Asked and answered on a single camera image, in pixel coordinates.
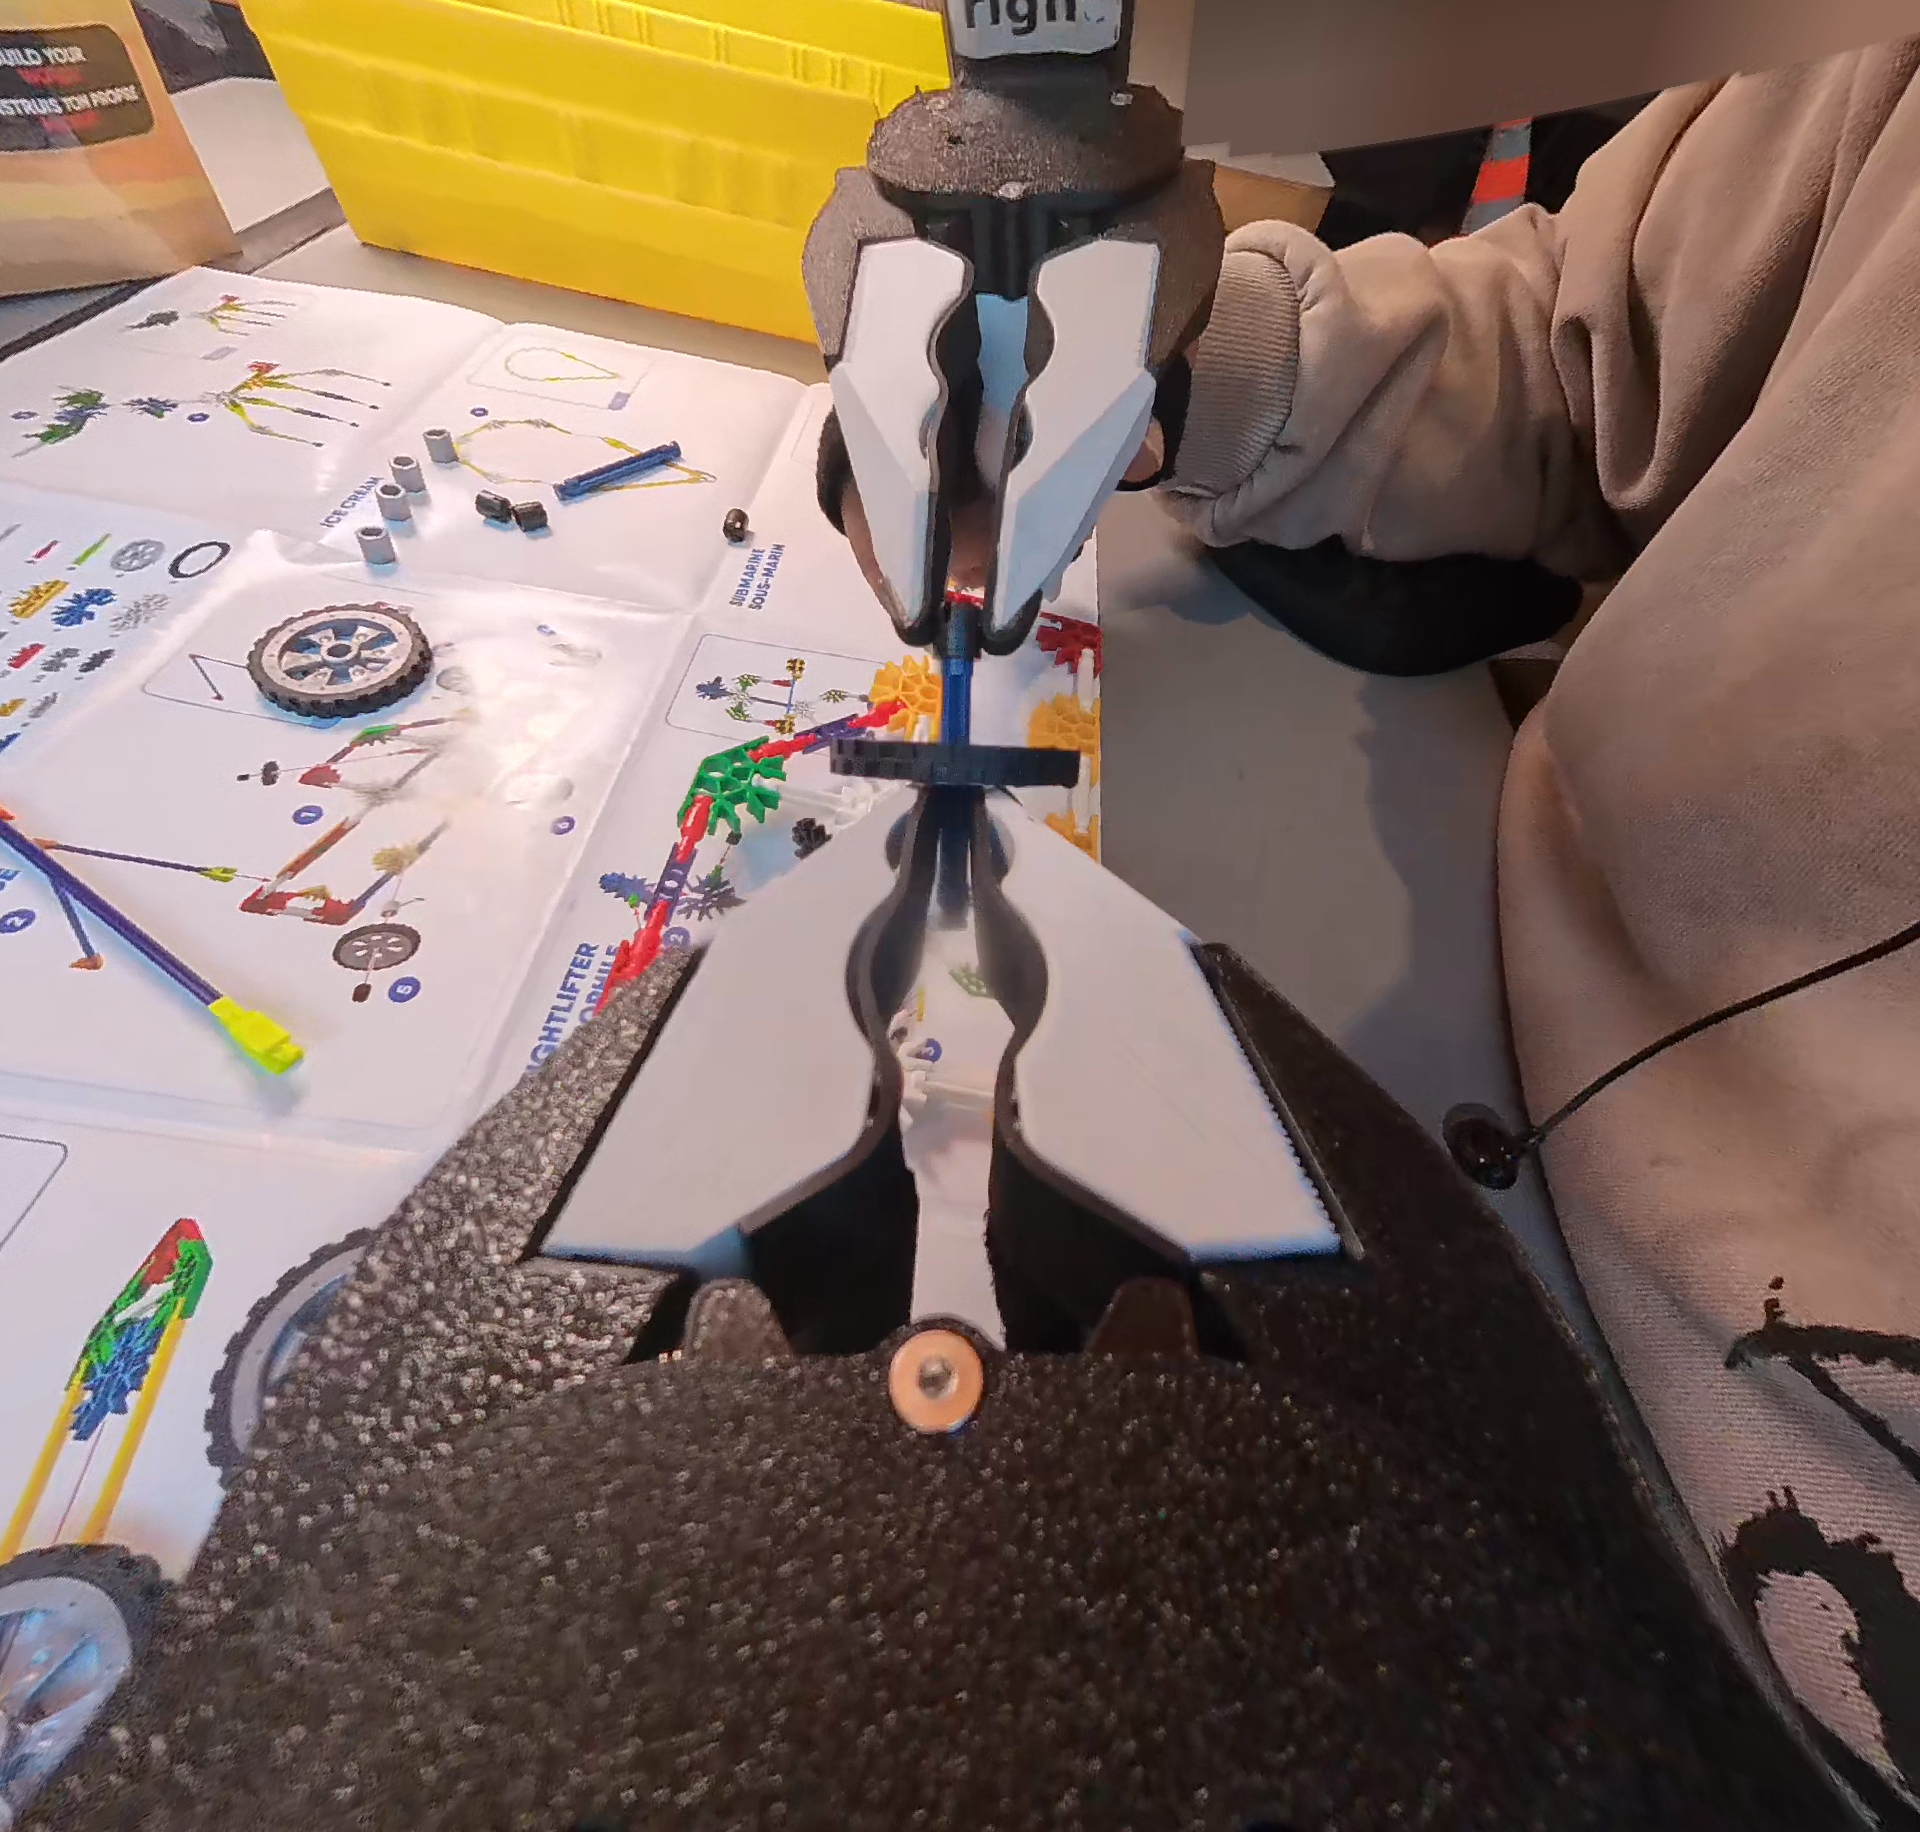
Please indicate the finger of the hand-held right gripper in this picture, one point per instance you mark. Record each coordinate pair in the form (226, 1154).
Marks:
(895, 393)
(1096, 393)

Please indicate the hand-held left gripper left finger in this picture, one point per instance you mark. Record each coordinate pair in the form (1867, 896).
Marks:
(721, 1112)

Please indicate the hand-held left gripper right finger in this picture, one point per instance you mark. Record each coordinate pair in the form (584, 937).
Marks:
(1156, 1112)

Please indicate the colourful construction toy model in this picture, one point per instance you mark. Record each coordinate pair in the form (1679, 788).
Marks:
(721, 798)

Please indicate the small black toy wheel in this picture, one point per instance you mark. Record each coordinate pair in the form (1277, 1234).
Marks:
(255, 1338)
(61, 1637)
(901, 768)
(339, 657)

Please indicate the yellow plastic bin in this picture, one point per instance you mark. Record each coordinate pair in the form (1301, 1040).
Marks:
(570, 123)

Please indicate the grey desk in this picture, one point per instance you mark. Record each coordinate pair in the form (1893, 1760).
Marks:
(1290, 812)

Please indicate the black rounded object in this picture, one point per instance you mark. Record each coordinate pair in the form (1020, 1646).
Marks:
(1410, 603)

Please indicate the printed instruction sheet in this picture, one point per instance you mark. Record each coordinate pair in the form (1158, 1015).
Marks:
(541, 662)

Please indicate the blue rod V-shaped assembly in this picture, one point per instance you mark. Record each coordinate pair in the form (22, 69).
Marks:
(150, 968)

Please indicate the cardboard toy box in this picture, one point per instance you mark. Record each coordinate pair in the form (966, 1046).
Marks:
(106, 92)

